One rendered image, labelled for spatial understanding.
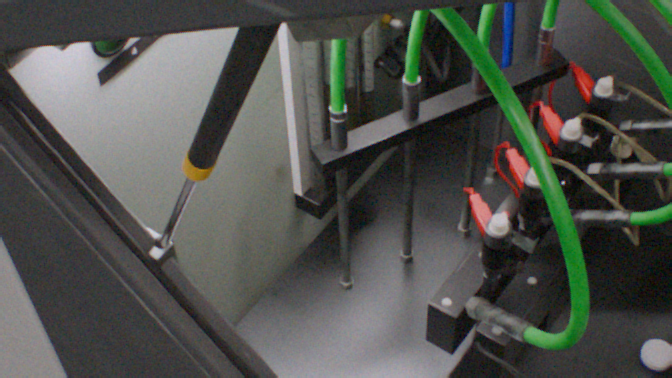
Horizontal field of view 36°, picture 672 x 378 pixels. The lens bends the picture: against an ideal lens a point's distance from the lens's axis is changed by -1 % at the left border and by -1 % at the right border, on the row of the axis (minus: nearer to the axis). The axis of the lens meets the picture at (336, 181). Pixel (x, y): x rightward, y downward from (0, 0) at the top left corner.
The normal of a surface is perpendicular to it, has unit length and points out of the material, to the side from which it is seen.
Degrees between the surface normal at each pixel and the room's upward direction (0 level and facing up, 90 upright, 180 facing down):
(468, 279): 0
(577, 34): 90
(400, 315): 0
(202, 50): 90
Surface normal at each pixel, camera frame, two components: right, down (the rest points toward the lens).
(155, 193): 0.81, 0.43
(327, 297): -0.04, -0.65
